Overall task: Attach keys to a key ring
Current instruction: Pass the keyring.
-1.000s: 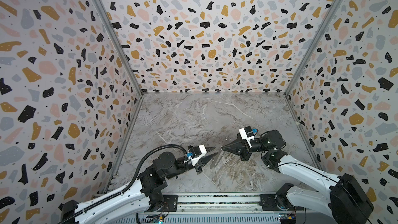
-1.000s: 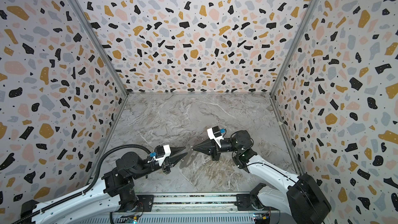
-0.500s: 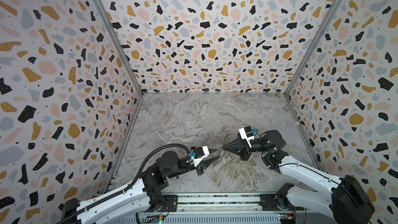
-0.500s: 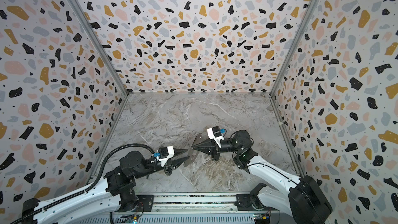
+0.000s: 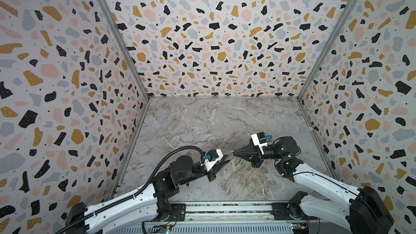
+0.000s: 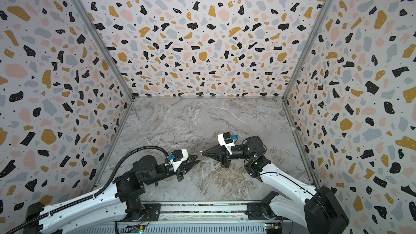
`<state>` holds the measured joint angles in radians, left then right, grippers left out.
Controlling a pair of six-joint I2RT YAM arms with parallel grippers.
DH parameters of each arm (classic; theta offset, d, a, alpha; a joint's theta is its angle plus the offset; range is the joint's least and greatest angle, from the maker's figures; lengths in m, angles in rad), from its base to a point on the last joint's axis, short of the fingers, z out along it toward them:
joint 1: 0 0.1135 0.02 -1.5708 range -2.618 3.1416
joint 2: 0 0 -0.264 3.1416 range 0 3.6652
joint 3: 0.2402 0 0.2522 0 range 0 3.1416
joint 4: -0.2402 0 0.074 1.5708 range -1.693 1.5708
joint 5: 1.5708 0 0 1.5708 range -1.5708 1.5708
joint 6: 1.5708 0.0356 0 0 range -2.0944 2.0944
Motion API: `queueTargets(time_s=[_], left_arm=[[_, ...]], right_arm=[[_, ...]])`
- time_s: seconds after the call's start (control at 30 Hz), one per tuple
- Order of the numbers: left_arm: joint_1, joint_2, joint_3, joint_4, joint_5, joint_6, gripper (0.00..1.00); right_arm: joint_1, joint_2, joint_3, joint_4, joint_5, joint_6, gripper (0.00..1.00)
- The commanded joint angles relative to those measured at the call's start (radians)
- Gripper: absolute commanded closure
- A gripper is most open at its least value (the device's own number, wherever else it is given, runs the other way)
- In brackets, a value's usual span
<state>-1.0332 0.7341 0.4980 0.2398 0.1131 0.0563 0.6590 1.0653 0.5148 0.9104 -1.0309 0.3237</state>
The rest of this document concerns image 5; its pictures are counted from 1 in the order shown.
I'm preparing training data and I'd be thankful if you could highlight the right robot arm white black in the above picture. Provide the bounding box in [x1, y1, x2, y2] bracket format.
[232, 133, 394, 234]

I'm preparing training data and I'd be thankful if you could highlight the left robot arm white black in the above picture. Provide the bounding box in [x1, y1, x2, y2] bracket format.
[59, 155, 229, 234]

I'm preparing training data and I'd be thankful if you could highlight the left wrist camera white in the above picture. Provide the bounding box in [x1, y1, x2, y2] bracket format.
[204, 149, 224, 172]

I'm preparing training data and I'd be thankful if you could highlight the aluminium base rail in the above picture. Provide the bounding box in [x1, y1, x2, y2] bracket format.
[155, 200, 365, 225]

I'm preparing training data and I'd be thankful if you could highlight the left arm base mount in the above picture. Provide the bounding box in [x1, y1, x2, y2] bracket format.
[154, 203, 186, 222]

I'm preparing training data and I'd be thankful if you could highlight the white perforated cable duct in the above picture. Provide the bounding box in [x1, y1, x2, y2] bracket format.
[107, 223, 295, 234]

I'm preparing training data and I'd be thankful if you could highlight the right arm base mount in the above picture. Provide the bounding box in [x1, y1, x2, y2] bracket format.
[271, 202, 318, 221]

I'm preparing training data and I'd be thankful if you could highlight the black corrugated cable conduit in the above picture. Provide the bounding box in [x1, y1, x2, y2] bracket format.
[55, 145, 205, 234]

